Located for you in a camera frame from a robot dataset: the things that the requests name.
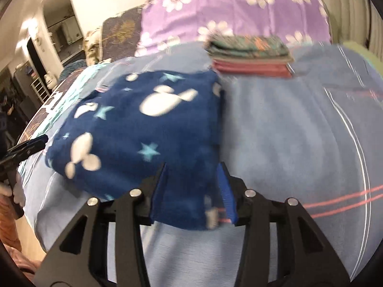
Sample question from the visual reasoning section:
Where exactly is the beige curtain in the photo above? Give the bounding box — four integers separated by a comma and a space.
332, 0, 382, 59

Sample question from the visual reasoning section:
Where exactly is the dark navy gold pillow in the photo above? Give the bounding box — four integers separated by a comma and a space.
100, 6, 143, 61

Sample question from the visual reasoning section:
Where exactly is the navy star fleece garment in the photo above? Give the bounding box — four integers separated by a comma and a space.
45, 70, 221, 230

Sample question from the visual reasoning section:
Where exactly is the light blue bed sheet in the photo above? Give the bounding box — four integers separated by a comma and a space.
21, 42, 382, 286

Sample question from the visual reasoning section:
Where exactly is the purple floral pillow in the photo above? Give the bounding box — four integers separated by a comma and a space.
135, 0, 331, 56

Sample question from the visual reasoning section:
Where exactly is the peach sleeved left forearm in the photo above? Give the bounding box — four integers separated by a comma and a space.
0, 195, 41, 281

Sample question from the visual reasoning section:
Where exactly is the white gloved left hand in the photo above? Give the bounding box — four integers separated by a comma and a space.
0, 171, 25, 207

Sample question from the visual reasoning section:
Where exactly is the beige crumpled cloth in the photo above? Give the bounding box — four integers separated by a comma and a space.
82, 27, 102, 66

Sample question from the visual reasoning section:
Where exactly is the stack of folded clothes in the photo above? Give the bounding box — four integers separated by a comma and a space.
204, 34, 293, 78

